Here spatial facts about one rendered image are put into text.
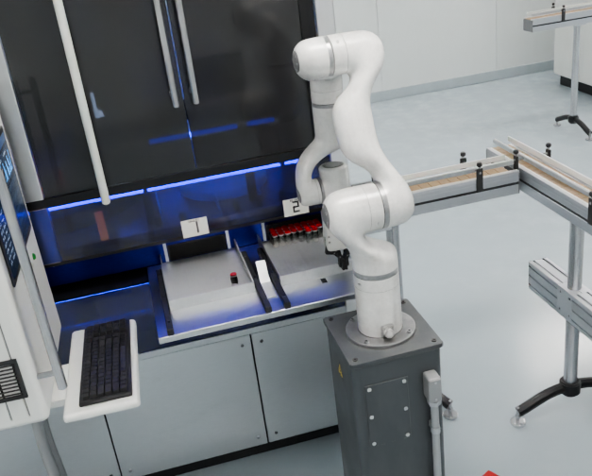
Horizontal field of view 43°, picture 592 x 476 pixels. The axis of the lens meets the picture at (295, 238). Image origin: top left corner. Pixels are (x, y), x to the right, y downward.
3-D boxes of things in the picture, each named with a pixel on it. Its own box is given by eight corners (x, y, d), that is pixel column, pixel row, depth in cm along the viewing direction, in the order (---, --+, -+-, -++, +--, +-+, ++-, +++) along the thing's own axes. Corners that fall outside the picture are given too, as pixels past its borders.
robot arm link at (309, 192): (291, 111, 201) (302, 212, 215) (347, 101, 204) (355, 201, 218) (283, 103, 209) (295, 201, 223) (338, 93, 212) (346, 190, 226)
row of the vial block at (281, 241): (272, 246, 255) (270, 233, 253) (322, 234, 258) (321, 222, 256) (274, 247, 253) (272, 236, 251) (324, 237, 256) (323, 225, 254)
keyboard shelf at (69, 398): (47, 343, 234) (45, 336, 233) (136, 324, 238) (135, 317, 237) (33, 433, 194) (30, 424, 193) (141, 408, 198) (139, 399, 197)
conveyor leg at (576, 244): (552, 389, 294) (558, 212, 262) (573, 384, 296) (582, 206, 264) (566, 402, 286) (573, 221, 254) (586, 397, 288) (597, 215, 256)
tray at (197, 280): (160, 263, 253) (159, 254, 251) (236, 247, 257) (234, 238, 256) (171, 311, 223) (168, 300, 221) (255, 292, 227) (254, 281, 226)
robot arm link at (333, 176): (325, 214, 217) (355, 208, 219) (319, 171, 212) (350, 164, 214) (316, 205, 225) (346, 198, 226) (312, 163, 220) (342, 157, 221)
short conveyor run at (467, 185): (347, 232, 267) (343, 191, 261) (334, 216, 281) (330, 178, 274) (521, 195, 279) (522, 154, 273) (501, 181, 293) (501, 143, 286)
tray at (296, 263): (258, 243, 259) (257, 234, 257) (329, 228, 263) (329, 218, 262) (280, 286, 228) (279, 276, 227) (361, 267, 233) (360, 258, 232)
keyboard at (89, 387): (85, 331, 233) (83, 325, 231) (129, 322, 235) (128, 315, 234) (79, 408, 197) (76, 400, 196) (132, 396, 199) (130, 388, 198)
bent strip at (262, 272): (258, 278, 235) (255, 261, 233) (266, 276, 236) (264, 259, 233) (267, 297, 223) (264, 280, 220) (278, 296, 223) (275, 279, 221)
